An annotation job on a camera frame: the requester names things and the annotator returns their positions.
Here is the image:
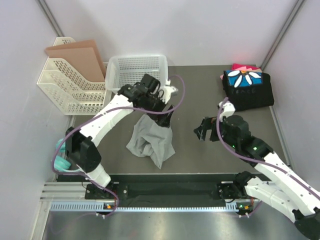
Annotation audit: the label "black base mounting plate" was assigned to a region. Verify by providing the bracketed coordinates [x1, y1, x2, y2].
[56, 173, 266, 208]

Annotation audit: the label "brown cardboard folder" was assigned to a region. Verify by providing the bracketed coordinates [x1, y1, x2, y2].
[45, 39, 106, 83]

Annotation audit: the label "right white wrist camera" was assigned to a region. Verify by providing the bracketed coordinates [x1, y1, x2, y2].
[218, 100, 236, 122]

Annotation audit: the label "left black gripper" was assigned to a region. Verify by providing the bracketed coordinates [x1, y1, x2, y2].
[142, 91, 175, 128]

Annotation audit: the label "teal cat ear headphones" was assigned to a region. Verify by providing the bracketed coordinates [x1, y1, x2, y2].
[51, 138, 85, 177]

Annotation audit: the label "white perforated plastic basket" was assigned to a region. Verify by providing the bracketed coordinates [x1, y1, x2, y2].
[105, 54, 169, 93]

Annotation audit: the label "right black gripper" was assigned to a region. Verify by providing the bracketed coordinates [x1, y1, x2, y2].
[193, 116, 239, 149]

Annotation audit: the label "grey slotted cable duct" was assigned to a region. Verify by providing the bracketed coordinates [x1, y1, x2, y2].
[50, 201, 251, 213]

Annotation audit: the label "cream perforated file organizer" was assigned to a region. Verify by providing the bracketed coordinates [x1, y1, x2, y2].
[37, 37, 112, 115]

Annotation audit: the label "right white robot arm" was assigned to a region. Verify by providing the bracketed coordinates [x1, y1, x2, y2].
[193, 115, 320, 240]

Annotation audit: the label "grey t shirt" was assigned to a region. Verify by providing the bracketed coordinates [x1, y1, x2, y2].
[126, 114, 176, 169]

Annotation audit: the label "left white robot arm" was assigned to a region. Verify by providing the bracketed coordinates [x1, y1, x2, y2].
[65, 74, 178, 199]

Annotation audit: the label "pink folded t shirt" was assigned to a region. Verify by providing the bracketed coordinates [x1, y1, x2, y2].
[231, 63, 262, 73]

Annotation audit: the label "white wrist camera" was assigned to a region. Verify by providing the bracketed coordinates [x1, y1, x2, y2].
[159, 79, 179, 104]
[218, 100, 236, 122]

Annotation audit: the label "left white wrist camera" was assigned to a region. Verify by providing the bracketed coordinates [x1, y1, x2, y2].
[159, 79, 179, 104]

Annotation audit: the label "black folded flower t shirt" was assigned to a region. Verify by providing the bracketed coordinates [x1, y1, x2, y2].
[222, 70, 275, 112]

